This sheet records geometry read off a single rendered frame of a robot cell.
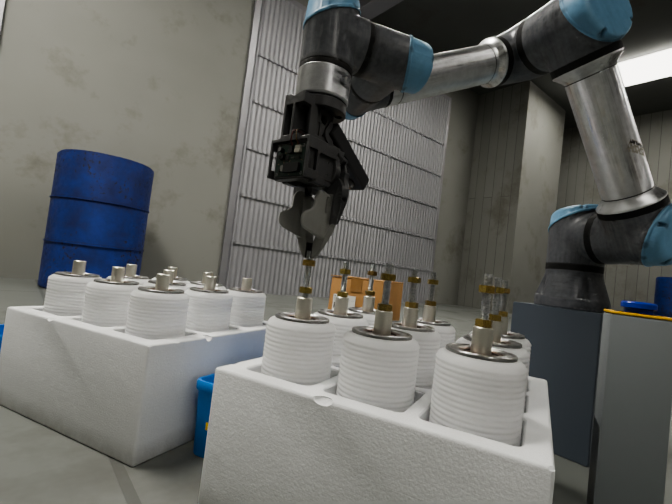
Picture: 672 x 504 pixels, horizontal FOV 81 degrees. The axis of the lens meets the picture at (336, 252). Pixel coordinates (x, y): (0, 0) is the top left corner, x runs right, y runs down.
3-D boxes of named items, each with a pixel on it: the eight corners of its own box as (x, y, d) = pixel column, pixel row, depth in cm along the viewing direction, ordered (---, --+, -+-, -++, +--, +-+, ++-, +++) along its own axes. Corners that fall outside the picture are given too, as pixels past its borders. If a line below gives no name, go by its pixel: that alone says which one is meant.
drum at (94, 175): (127, 286, 305) (143, 175, 308) (148, 296, 258) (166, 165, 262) (33, 281, 268) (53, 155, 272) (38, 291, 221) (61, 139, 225)
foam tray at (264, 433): (335, 421, 85) (345, 337, 86) (537, 486, 67) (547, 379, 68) (195, 507, 51) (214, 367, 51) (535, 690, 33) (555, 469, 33)
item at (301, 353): (319, 473, 49) (336, 328, 50) (243, 463, 49) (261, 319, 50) (322, 439, 59) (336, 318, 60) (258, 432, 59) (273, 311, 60)
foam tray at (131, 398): (161, 366, 110) (169, 301, 110) (278, 401, 93) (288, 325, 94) (-9, 401, 74) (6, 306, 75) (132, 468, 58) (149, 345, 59)
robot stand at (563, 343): (534, 419, 102) (546, 304, 103) (617, 449, 88) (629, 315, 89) (499, 431, 91) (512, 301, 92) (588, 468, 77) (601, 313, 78)
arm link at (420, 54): (402, 66, 68) (343, 46, 64) (441, 32, 58) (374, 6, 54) (397, 111, 68) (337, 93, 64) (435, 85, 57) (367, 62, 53)
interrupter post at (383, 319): (369, 336, 49) (372, 309, 49) (375, 334, 51) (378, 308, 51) (387, 339, 48) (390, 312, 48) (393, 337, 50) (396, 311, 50)
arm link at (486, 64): (510, 39, 91) (318, 76, 74) (551, 12, 80) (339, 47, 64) (522, 89, 92) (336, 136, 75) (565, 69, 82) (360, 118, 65)
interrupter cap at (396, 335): (341, 334, 48) (342, 328, 48) (364, 329, 55) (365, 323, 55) (402, 346, 44) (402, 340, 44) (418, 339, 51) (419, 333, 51)
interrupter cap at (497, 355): (452, 345, 49) (453, 340, 49) (519, 358, 46) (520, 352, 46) (438, 353, 42) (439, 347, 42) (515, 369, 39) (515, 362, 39)
